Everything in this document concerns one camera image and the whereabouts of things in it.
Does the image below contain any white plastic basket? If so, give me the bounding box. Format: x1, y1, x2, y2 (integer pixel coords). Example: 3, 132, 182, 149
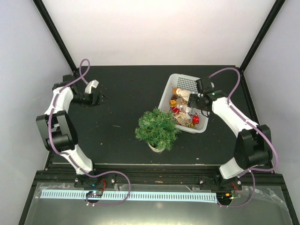
158, 74, 209, 134

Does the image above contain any small green christmas tree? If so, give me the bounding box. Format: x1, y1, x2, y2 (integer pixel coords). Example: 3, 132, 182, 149
135, 108, 181, 152

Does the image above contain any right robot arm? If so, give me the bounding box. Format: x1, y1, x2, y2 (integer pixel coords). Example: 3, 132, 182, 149
188, 77, 273, 189

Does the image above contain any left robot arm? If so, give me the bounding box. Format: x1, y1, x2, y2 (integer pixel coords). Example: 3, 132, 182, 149
36, 75, 106, 189

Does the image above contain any gold merry christmas sign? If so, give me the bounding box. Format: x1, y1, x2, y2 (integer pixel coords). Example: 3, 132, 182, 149
173, 112, 192, 127

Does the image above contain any red gift box ornament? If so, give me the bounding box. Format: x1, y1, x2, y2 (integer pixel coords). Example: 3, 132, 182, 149
192, 115, 200, 124

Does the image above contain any wooden snowman ornament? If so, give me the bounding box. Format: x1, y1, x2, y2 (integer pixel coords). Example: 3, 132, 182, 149
172, 88, 191, 101

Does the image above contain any pine cone ornament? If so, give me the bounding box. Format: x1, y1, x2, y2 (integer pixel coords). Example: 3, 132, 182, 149
171, 94, 179, 100

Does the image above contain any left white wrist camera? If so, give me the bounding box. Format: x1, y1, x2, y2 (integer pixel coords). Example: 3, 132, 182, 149
84, 80, 99, 94

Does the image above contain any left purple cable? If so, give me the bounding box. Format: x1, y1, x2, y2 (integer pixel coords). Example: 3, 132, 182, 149
45, 58, 131, 207

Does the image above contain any purple cable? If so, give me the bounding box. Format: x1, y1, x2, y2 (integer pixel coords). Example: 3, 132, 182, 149
45, 58, 131, 207
208, 67, 279, 209

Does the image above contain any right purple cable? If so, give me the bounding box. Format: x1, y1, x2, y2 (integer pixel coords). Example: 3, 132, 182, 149
208, 67, 279, 209

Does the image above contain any light blue cable duct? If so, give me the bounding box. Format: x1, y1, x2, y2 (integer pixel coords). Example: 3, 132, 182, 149
40, 189, 218, 203

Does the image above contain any left black frame post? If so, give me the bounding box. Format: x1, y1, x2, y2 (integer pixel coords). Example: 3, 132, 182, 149
33, 0, 77, 71

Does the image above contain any black frame post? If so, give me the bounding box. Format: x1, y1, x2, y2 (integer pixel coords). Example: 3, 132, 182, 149
239, 0, 287, 72
33, 0, 77, 71

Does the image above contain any right black frame post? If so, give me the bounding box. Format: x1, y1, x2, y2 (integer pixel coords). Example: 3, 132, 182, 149
239, 0, 287, 72

